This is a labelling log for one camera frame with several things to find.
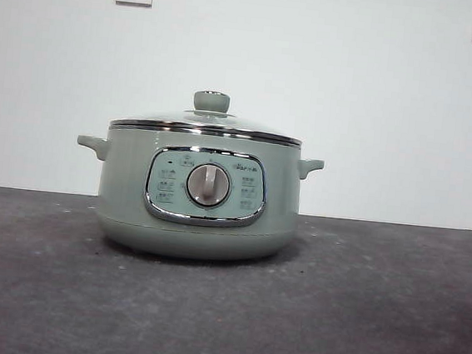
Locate glass pot lid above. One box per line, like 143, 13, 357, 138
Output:
110, 81, 307, 147

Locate pale green electric pot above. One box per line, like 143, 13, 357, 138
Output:
66, 117, 328, 272

